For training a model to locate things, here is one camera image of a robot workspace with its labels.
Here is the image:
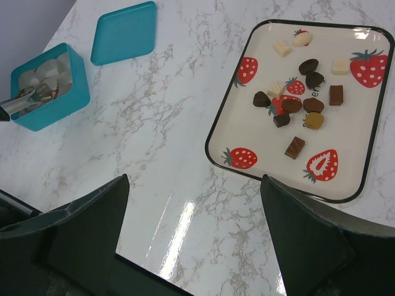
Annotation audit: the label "brown round chocolate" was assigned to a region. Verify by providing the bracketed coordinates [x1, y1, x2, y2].
[303, 97, 325, 113]

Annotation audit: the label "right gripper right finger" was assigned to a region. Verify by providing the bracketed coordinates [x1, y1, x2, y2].
[260, 175, 394, 295]

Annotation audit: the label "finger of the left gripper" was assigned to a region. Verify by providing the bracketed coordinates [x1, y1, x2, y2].
[0, 107, 10, 122]

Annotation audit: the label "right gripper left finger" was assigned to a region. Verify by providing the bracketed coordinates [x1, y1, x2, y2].
[1, 175, 130, 295]

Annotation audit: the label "dark round chocolate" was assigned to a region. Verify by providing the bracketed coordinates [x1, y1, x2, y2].
[298, 59, 319, 76]

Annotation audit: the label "teal chocolate box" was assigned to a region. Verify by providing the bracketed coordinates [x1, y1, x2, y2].
[10, 43, 90, 131]

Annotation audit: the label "dark heart chocolate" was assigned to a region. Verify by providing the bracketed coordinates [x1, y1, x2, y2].
[306, 72, 325, 89]

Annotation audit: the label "brown rectangular chocolate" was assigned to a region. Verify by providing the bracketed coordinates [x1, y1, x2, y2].
[329, 85, 344, 106]

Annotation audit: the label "brown bar chocolate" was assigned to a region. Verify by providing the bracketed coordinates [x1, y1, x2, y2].
[285, 136, 306, 160]

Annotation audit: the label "brown oval chocolate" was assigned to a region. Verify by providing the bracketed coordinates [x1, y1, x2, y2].
[281, 99, 302, 113]

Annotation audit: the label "dark small chocolate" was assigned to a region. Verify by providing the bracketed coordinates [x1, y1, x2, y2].
[253, 91, 271, 108]

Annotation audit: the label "white strawberry shaped chocolate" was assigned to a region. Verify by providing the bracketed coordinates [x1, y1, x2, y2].
[292, 30, 312, 47]

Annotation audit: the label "strawberry pattern tray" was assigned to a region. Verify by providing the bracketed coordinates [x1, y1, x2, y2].
[205, 19, 394, 204]

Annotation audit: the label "white cube chocolate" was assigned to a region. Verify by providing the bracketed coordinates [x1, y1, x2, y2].
[331, 59, 351, 75]

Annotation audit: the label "tan shell chocolate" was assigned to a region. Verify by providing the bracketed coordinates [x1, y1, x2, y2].
[303, 112, 325, 130]

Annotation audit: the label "white ridged chocolate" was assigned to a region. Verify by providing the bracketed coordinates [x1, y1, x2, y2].
[267, 82, 285, 98]

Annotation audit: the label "dark square chocolate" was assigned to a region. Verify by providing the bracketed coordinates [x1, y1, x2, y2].
[273, 113, 291, 128]

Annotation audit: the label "teal box lid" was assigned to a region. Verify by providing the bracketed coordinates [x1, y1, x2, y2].
[90, 1, 157, 66]

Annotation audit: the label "metal serving tongs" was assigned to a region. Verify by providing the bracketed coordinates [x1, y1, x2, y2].
[1, 83, 52, 115]

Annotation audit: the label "white square chocolate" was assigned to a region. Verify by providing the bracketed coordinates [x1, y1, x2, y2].
[272, 40, 292, 58]

